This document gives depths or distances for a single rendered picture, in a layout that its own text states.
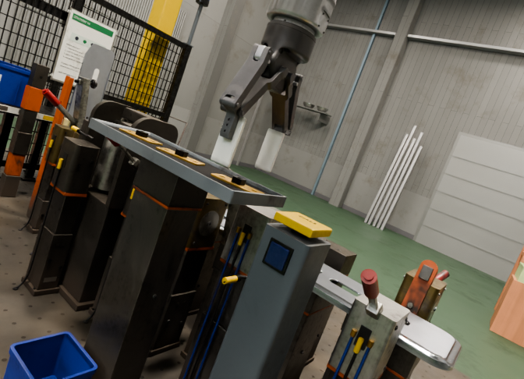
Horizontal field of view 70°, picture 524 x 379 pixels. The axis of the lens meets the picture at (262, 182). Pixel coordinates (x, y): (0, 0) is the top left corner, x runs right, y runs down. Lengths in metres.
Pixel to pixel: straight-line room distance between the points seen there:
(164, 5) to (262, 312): 1.86
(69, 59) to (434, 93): 9.50
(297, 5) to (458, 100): 9.95
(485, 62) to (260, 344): 10.33
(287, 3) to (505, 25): 10.47
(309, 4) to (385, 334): 0.48
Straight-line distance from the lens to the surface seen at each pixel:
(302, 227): 0.47
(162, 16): 2.17
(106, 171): 1.01
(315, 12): 0.56
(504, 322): 5.36
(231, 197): 0.49
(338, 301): 0.76
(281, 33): 0.55
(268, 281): 0.50
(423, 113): 10.52
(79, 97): 1.32
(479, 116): 10.29
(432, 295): 0.94
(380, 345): 0.63
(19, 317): 1.00
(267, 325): 0.51
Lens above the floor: 1.25
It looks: 7 degrees down
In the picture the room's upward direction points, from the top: 20 degrees clockwise
